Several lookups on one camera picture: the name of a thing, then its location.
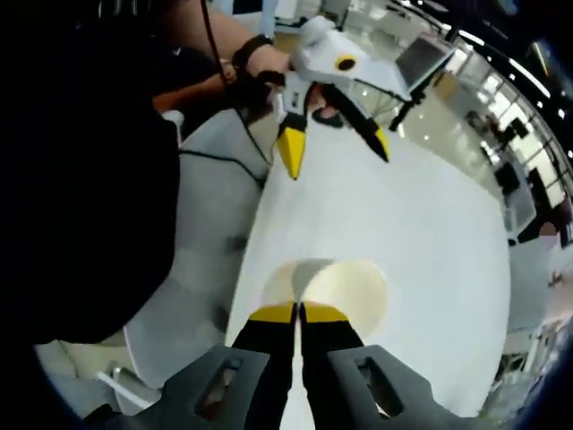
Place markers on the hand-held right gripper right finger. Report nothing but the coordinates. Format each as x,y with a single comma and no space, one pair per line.
327,363

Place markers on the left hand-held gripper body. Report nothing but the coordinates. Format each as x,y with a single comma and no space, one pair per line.
322,54

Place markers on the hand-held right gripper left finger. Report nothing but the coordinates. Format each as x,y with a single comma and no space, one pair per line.
264,372

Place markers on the printed white paper cup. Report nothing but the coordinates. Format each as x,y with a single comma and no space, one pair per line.
349,291

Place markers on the person's left hand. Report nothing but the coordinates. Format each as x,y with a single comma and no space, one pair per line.
264,62

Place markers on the dark monitor screen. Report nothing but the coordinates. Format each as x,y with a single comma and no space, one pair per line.
423,62

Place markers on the person's dark clothing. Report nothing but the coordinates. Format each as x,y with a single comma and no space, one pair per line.
80,179

